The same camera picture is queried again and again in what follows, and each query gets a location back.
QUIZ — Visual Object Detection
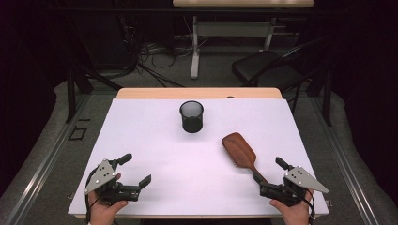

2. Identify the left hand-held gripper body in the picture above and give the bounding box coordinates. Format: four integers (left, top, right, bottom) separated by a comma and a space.
84, 158, 141, 206

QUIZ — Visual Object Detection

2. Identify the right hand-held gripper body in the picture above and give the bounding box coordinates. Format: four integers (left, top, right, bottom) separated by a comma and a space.
258, 165, 329, 208

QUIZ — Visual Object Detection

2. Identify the brown wooden hairbrush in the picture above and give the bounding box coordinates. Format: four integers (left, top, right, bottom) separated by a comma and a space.
221, 131, 270, 186

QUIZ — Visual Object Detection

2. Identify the black mesh pen cup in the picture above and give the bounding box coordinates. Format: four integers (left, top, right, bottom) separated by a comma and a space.
179, 99, 205, 134

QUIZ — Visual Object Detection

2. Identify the person's right hand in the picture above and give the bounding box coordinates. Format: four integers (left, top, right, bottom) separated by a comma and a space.
269, 188, 314, 225

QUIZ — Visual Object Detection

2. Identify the person's left hand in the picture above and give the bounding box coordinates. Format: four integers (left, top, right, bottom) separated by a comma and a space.
88, 172, 130, 225

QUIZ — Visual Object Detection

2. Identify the white table mat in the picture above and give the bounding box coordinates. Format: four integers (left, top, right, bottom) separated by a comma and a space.
68, 97, 330, 217

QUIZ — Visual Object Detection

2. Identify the black metal stand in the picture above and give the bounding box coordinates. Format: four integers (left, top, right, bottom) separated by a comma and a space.
323, 69, 333, 128
65, 67, 124, 124

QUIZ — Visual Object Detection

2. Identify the black folding chair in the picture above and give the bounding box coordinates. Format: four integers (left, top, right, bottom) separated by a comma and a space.
231, 35, 333, 115

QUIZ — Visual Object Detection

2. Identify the white metal-legged desk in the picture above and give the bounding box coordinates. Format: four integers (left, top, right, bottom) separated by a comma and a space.
172, 0, 315, 80

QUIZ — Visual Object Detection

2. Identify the left hand-held gripper cable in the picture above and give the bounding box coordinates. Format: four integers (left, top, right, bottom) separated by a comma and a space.
84, 168, 99, 225

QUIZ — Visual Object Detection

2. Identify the hand-held gripper cable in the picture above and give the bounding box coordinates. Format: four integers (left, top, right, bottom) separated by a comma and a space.
84, 168, 99, 225
303, 187, 315, 225

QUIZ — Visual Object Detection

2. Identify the right hand-held gripper cable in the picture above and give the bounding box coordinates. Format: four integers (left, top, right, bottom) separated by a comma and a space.
303, 187, 315, 225

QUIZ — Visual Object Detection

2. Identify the aluminium floor rail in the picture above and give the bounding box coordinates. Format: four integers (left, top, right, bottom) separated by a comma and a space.
4, 93, 92, 225
309, 97, 381, 225

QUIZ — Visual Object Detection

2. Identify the bundle of floor cables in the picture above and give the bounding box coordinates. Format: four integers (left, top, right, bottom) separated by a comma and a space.
123, 15, 189, 88

